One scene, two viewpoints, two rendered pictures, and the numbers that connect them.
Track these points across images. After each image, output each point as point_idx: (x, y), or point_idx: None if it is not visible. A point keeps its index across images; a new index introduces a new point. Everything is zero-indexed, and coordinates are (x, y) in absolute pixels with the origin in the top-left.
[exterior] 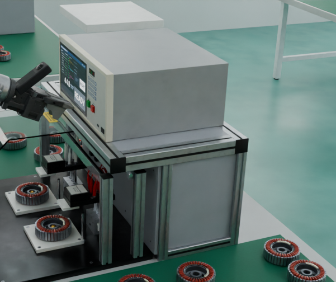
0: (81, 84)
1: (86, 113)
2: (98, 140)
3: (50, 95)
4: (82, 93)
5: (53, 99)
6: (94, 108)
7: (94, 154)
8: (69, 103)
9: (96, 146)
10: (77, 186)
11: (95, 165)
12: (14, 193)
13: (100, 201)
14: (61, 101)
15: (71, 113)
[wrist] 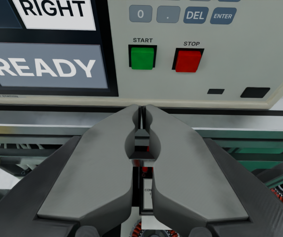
0: (39, 9)
1: (120, 87)
2: (251, 118)
3: (127, 195)
4: (66, 43)
5: (243, 199)
6: (201, 54)
7: (246, 146)
8: (166, 113)
9: (271, 134)
10: (149, 187)
11: (236, 154)
12: None
13: (273, 182)
14: (210, 148)
15: (46, 120)
